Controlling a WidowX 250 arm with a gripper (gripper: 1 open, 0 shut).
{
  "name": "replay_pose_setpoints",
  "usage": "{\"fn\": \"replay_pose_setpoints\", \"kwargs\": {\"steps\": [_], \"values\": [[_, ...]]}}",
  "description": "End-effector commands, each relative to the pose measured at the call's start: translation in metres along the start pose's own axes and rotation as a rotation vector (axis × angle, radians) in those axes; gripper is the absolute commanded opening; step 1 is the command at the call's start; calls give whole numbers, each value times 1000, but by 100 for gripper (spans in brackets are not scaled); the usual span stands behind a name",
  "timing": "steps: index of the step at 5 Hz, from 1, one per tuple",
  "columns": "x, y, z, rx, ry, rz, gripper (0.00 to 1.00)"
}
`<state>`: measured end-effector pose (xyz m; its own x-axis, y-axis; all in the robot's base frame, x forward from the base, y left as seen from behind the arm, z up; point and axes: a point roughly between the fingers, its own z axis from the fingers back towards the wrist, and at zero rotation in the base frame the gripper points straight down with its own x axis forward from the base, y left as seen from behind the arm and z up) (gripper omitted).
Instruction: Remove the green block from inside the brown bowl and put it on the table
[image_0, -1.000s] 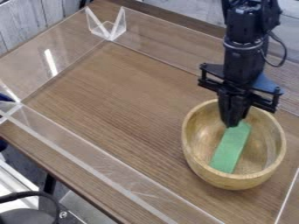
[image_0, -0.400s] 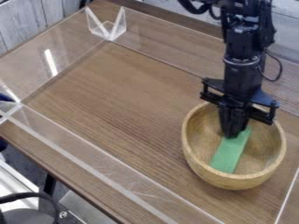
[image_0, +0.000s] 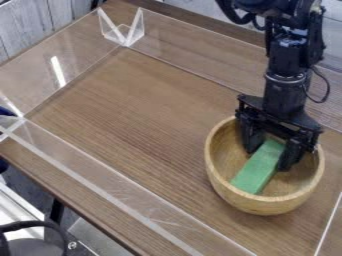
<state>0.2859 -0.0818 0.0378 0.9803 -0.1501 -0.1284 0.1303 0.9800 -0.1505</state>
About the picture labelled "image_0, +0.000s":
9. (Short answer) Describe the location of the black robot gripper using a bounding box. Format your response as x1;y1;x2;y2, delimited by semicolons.
236;71;322;172

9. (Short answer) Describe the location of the black chair armrest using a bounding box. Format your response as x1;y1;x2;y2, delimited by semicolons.
0;219;70;256

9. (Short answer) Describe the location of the black table leg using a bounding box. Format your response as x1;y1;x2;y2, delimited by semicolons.
49;199;64;224

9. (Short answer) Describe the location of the green rectangular block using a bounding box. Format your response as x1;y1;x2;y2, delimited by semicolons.
230;139;285;194

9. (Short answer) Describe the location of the blue object at left edge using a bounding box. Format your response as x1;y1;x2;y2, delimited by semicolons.
0;106;17;117

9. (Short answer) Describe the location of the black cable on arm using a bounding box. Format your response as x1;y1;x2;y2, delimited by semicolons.
305;64;331;104

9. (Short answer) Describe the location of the light wooden bowl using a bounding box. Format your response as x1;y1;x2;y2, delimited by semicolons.
204;116;325;216

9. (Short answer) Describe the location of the clear acrylic tray wall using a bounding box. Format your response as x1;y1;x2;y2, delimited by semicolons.
0;2;342;256

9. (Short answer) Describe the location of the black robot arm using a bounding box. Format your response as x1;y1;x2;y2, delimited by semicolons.
215;0;326;171

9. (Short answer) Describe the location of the clear acrylic corner bracket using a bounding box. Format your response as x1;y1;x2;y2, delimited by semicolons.
96;8;144;47

